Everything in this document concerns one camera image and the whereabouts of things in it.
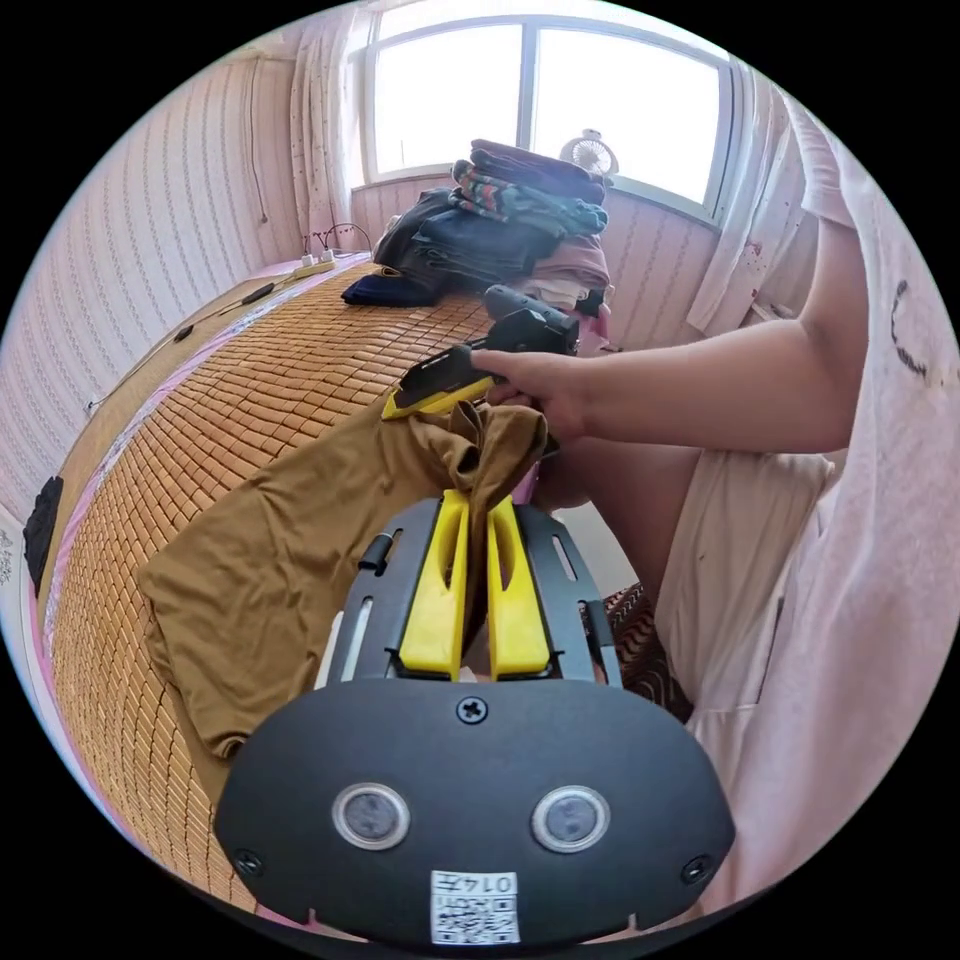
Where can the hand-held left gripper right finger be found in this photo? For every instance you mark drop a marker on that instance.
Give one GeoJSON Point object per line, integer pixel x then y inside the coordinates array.
{"type": "Point", "coordinates": [516, 600]}

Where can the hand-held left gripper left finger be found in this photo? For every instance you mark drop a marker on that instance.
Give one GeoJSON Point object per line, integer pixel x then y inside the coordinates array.
{"type": "Point", "coordinates": [431, 600]}

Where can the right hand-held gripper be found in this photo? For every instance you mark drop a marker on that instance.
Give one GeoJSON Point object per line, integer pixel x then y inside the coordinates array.
{"type": "Point", "coordinates": [517, 330]}

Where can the brown long sleeve shirt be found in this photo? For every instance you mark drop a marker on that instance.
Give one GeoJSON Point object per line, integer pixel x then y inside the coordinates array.
{"type": "Point", "coordinates": [300, 547]}

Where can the person's right forearm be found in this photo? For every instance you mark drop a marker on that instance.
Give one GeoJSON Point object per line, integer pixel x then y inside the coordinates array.
{"type": "Point", "coordinates": [720, 390]}

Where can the person's right hand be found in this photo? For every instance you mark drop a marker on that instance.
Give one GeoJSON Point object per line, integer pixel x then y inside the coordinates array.
{"type": "Point", "coordinates": [532, 386]}

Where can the dark blue folded garment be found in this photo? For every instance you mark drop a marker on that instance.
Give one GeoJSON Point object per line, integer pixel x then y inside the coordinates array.
{"type": "Point", "coordinates": [386, 291]}

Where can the white power strip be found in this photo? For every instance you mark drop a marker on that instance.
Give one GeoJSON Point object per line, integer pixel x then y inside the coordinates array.
{"type": "Point", "coordinates": [315, 261]}

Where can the pile of clothes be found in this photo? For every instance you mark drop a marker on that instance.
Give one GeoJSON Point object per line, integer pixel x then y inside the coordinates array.
{"type": "Point", "coordinates": [502, 225]}

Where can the bed with woven mat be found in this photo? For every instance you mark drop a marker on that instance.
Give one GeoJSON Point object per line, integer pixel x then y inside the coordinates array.
{"type": "Point", "coordinates": [225, 420]}

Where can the small white fan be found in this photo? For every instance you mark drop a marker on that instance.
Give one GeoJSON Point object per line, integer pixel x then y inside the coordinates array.
{"type": "Point", "coordinates": [590, 154]}

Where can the white curtain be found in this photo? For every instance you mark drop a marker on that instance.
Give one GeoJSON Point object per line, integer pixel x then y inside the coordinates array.
{"type": "Point", "coordinates": [322, 127]}
{"type": "Point", "coordinates": [757, 225]}

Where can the person's body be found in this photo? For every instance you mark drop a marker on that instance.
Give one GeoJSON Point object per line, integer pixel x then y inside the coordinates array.
{"type": "Point", "coordinates": [810, 525]}

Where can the window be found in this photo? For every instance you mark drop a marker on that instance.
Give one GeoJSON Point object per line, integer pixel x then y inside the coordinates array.
{"type": "Point", "coordinates": [547, 97]}

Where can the black cushion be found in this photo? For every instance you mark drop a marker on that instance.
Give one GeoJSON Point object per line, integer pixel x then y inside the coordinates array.
{"type": "Point", "coordinates": [41, 525]}

